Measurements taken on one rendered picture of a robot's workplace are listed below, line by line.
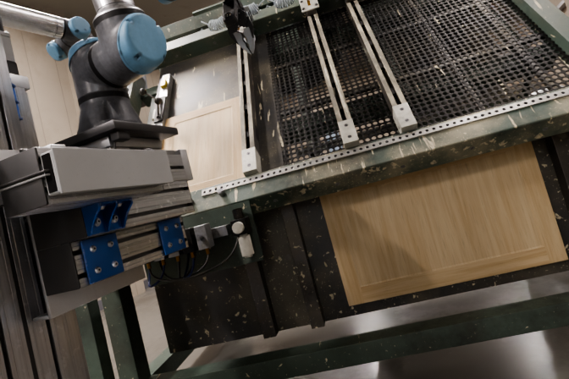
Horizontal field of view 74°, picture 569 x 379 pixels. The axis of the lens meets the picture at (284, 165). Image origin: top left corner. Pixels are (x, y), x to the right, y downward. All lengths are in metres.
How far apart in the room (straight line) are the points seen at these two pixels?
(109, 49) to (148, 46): 0.08
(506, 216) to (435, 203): 0.28
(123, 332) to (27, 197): 1.26
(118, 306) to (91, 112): 1.06
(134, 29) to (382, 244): 1.29
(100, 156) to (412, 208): 1.33
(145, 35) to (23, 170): 0.40
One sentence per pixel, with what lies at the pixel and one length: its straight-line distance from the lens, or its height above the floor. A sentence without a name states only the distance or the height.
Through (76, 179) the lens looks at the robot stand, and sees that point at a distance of 0.65.
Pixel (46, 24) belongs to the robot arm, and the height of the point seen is 1.57.
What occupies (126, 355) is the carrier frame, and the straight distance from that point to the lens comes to 1.90.
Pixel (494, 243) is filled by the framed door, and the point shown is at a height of 0.38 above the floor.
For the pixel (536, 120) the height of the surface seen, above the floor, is 0.82.
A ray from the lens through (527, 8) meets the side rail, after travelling 2.15.
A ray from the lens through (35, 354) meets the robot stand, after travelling 0.97.
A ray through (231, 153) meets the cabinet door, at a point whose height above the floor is 1.04.
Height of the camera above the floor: 0.80
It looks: 4 degrees up
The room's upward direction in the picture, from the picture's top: 15 degrees counter-clockwise
